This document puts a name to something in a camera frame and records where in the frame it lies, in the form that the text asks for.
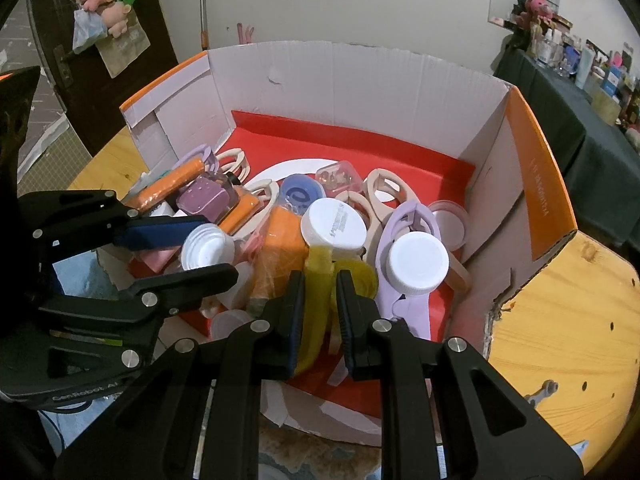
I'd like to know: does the door handle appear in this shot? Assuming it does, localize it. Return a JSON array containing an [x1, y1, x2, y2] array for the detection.
[[52, 45, 73, 86]]

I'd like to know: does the cardboard box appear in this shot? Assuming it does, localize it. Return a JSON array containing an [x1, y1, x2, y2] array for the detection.
[[120, 40, 578, 448]]

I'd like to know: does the pale plastic bag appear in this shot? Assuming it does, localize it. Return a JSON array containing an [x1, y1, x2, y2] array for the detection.
[[72, 10, 108, 53]]

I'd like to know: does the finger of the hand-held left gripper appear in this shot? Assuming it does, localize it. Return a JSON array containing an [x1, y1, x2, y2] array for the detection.
[[20, 190, 208, 266], [37, 262, 239, 376]]

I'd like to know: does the beige plastic clamp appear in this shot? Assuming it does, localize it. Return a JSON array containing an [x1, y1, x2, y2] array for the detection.
[[361, 166, 417, 263], [244, 179, 281, 223], [215, 146, 251, 182]]

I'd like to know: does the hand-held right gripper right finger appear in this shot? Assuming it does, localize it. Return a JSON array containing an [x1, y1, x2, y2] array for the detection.
[[335, 270, 585, 480]]

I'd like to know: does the pink tube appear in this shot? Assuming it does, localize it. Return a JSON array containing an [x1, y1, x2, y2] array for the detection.
[[141, 246, 185, 275]]

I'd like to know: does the row of cosmetic bottles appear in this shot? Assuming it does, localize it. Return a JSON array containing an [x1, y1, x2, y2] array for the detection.
[[525, 15, 640, 136]]

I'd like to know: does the dark green covered table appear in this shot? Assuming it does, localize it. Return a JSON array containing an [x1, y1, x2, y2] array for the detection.
[[492, 35, 640, 251]]

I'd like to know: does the white ribbed jar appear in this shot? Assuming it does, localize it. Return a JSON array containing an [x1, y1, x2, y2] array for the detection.
[[388, 231, 451, 297]]

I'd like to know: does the blue round lid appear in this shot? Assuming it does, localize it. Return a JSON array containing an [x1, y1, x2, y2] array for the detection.
[[279, 173, 326, 217]]

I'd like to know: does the purple box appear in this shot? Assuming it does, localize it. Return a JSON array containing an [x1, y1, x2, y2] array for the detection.
[[173, 173, 237, 224]]

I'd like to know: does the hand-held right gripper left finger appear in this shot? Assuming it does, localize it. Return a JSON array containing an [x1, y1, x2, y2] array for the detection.
[[52, 270, 307, 480]]

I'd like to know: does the broom stick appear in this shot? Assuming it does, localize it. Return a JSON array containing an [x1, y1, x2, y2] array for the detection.
[[198, 0, 210, 53]]

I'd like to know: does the small grey metal part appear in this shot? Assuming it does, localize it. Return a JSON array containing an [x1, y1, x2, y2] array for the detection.
[[522, 379, 559, 407]]

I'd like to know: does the orange packet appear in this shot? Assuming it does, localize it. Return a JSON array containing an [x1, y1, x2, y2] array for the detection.
[[251, 206, 310, 311]]

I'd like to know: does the yellow curved plastic piece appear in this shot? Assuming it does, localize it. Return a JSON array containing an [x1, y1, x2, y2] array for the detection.
[[294, 244, 337, 377]]

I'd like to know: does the pink bunny plush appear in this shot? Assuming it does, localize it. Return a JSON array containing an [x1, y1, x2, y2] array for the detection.
[[520, 0, 559, 21]]

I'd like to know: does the peach plush toy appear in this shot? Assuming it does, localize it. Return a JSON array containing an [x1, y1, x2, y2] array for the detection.
[[102, 0, 133, 38]]

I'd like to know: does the small orange tube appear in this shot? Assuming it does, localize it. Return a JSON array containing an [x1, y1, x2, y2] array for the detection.
[[219, 194, 262, 235]]

